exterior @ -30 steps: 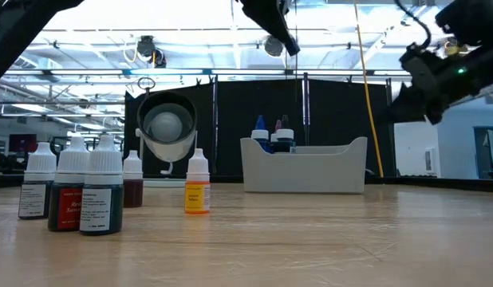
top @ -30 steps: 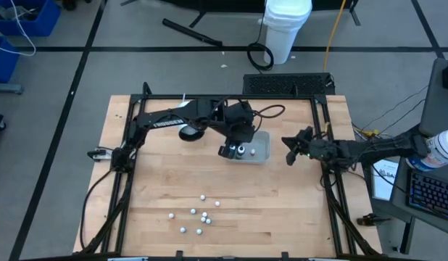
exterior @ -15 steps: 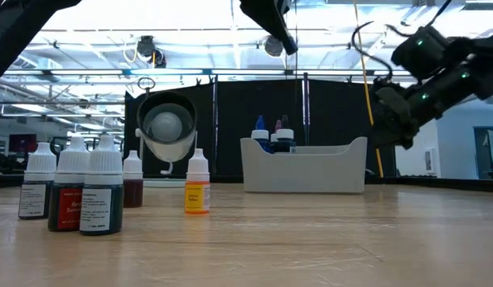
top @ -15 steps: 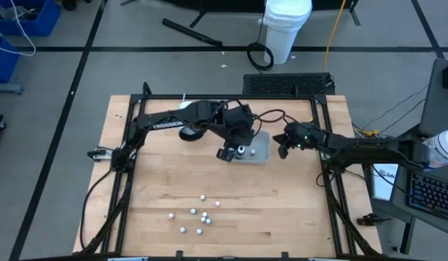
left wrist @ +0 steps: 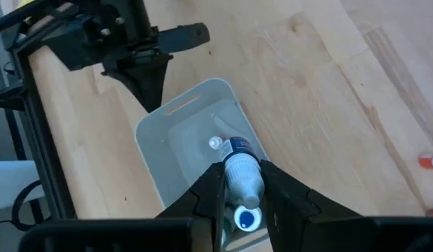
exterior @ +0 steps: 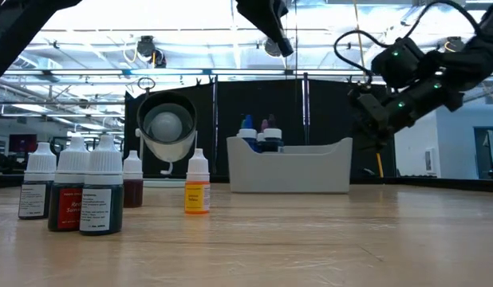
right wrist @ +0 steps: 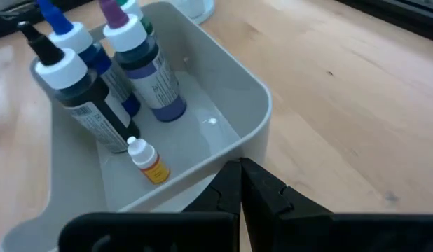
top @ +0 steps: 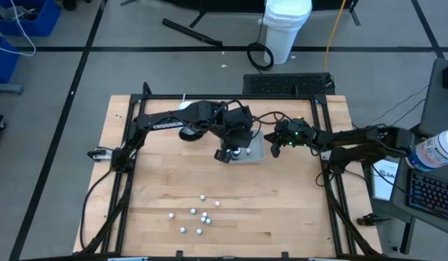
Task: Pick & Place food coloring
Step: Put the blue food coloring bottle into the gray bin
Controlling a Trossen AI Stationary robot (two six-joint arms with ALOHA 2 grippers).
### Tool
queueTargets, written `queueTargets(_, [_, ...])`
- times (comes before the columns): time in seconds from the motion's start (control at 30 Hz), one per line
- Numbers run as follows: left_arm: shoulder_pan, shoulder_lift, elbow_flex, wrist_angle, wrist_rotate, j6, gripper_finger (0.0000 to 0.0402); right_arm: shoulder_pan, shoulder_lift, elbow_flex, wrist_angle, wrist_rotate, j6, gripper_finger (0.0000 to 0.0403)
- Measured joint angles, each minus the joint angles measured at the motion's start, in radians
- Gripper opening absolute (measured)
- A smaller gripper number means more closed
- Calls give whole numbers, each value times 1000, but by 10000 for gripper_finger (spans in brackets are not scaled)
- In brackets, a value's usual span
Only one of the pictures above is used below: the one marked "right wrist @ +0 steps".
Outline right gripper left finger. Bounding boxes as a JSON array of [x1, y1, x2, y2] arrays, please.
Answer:
[[58, 160, 242, 252]]

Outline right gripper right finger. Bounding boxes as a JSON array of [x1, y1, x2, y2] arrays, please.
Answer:
[[241, 157, 433, 252]]

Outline grey plastic bin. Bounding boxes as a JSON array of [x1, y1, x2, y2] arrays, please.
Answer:
[[0, 1, 273, 252]]

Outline small orange dropper bottle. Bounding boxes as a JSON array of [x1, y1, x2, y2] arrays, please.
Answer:
[[126, 135, 171, 186]]

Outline violet Chefmaster colour bottle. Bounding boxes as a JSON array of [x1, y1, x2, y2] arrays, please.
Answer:
[[98, 0, 188, 123]]

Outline black Chefmaster colour bottle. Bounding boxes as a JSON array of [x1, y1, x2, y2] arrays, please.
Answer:
[[18, 20, 140, 154]]

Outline green Chefmaster colour bottle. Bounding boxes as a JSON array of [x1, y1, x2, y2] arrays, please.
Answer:
[[116, 0, 155, 36]]

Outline blue Chefmaster colour bottle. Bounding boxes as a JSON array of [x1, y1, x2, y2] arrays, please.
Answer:
[[36, 0, 142, 118]]

